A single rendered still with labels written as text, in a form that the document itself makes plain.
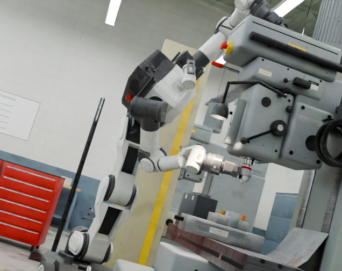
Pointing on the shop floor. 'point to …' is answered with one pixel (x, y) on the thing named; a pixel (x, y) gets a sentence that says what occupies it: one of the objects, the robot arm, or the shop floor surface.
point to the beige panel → (157, 183)
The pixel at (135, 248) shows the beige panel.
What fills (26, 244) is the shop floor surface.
